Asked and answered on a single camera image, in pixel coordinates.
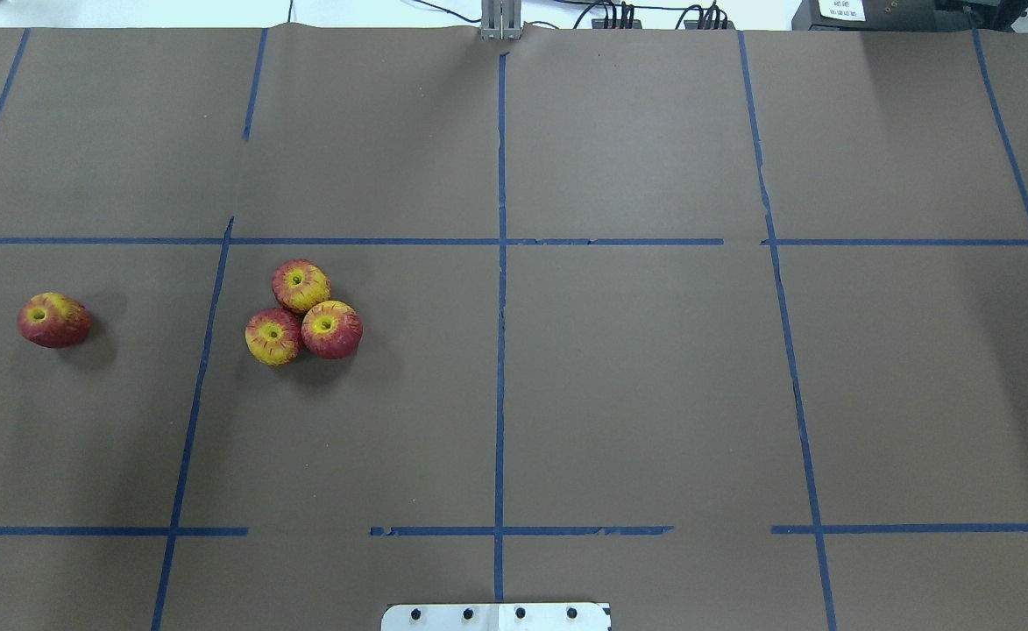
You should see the lone red yellow apple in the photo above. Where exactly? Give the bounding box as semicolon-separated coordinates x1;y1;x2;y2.
17;292;93;349

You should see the red yellow apple left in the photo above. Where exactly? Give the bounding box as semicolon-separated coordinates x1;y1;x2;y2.
300;300;363;359

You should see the red yellow apple front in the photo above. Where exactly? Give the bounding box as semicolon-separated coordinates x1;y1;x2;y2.
272;259;332;316

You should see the red yellow apple rear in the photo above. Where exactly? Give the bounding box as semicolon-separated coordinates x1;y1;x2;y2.
245;308;304;367

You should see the black device with label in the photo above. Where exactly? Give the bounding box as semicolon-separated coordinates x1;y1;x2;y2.
790;1;1001;32

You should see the grey metal clamp post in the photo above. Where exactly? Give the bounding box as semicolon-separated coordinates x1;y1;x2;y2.
480;0;524;40

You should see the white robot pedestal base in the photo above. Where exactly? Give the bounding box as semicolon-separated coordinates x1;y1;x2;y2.
380;602;613;630

